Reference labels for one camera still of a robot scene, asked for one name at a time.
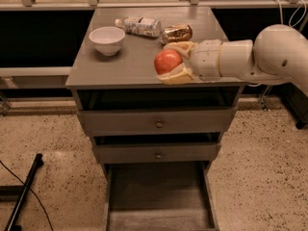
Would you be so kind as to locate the white ceramic bowl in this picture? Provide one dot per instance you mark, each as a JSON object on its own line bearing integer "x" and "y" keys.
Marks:
{"x": 107, "y": 40}

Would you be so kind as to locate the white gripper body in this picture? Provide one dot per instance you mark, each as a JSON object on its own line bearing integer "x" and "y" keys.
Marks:
{"x": 205, "y": 60}

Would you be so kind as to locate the metal railing frame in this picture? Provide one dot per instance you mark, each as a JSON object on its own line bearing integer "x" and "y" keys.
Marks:
{"x": 46, "y": 47}

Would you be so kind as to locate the grey top drawer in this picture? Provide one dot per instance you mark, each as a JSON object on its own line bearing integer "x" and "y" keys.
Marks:
{"x": 138, "y": 122}

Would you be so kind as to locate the grey middle drawer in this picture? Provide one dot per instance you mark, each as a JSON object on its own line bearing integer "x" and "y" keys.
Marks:
{"x": 112, "y": 154}

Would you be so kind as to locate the white plastic bottle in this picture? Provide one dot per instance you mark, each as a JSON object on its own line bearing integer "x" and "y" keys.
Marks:
{"x": 140, "y": 26}

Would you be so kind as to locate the grey open bottom drawer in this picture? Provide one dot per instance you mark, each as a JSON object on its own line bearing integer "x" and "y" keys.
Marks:
{"x": 159, "y": 197}

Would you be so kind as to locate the grey wooden drawer cabinet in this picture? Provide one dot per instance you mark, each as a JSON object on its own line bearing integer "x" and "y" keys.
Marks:
{"x": 155, "y": 142}

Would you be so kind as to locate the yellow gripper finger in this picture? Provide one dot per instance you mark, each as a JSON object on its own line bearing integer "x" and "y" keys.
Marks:
{"x": 184, "y": 48}
{"x": 178, "y": 76}

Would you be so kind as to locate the brass top drawer knob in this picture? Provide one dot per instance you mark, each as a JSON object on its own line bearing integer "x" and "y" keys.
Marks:
{"x": 159, "y": 124}

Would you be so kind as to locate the red apple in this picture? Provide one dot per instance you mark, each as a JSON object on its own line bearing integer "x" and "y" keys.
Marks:
{"x": 166, "y": 61}

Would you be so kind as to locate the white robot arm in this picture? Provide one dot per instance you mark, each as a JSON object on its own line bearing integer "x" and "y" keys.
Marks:
{"x": 277, "y": 56}

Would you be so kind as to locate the black metal floor stand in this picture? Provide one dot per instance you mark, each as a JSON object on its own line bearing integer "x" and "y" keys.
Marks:
{"x": 18, "y": 194}

